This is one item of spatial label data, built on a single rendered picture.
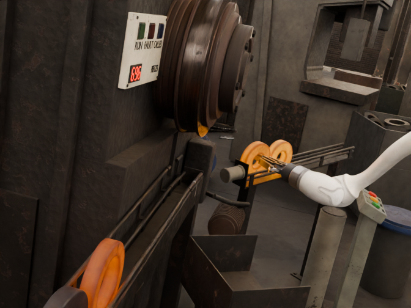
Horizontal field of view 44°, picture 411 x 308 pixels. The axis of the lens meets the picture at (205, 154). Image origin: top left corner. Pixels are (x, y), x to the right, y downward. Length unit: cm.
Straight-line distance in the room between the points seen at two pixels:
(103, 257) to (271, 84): 348
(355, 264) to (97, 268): 165
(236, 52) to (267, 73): 287
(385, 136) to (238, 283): 242
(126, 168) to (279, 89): 318
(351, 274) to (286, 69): 225
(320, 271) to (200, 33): 138
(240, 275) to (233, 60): 61
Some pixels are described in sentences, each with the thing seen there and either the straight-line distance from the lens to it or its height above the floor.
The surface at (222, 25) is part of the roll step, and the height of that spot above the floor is 124.
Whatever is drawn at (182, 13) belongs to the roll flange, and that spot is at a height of 125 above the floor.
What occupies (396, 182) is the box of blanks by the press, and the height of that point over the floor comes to 39.
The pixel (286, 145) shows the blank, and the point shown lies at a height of 78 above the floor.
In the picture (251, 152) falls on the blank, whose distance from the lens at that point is 209.
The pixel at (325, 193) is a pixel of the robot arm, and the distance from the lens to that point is 192.
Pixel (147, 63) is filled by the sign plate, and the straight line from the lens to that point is 138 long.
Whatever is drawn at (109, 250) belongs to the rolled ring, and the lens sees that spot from 107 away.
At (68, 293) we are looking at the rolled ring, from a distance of 95.
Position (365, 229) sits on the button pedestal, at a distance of 244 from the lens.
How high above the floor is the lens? 128
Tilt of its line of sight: 15 degrees down
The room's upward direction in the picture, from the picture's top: 11 degrees clockwise
